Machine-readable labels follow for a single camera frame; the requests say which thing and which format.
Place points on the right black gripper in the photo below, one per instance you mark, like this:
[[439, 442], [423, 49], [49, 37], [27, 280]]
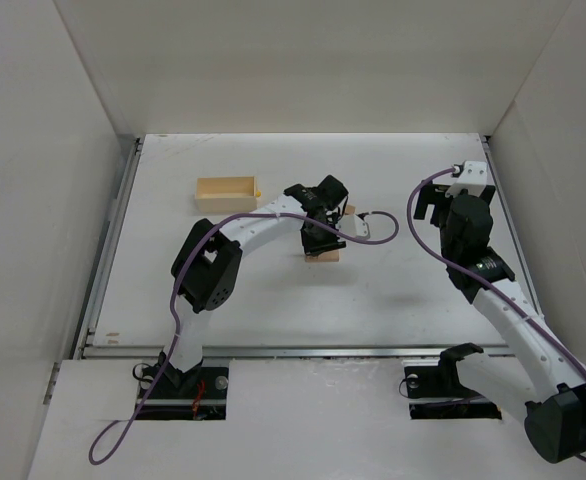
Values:
[[424, 201]]

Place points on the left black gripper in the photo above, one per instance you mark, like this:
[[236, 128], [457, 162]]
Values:
[[322, 245]]

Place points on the long light wood block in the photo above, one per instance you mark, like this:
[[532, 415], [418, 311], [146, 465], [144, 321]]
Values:
[[325, 257]]

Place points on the cream plastic drawer box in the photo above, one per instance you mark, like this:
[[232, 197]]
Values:
[[222, 195]]

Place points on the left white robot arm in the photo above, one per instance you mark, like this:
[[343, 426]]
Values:
[[208, 262]]

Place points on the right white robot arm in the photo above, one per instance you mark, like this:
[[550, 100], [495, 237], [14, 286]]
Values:
[[551, 402]]

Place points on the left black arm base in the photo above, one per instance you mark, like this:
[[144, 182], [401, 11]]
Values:
[[199, 395]]

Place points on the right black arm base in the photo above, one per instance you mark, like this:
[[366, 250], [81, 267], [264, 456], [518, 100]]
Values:
[[432, 397]]

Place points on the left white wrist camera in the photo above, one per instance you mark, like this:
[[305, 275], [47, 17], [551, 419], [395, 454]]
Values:
[[354, 226]]

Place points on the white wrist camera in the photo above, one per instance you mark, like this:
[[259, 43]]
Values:
[[354, 226], [470, 177]]

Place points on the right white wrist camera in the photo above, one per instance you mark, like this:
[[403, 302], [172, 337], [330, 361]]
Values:
[[470, 177]]

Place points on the right metal table rail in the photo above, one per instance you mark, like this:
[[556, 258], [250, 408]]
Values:
[[505, 239]]

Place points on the metal table rail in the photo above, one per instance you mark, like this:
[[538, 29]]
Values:
[[505, 239], [264, 352], [82, 330]]

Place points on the front metal table rail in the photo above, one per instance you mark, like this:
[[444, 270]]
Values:
[[264, 352]]

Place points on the left metal table rail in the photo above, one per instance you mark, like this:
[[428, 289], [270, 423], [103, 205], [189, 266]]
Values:
[[82, 330]]

